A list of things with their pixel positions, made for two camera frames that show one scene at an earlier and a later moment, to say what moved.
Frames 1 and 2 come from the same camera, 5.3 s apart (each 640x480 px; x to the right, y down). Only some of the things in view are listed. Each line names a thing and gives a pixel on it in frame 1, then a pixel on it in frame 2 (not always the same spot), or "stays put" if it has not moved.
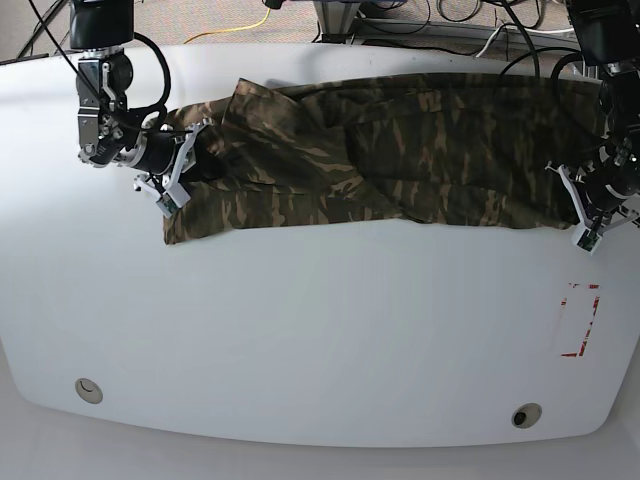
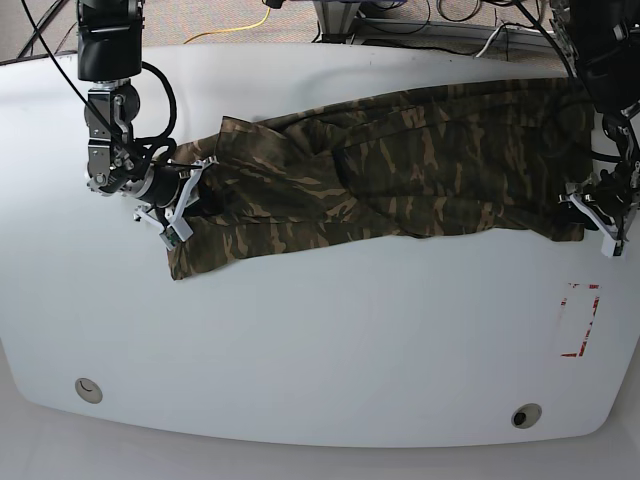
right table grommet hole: (526, 415) stays put
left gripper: (167, 157) → (171, 190)
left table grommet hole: (89, 391) stays put
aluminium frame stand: (339, 20) stays put
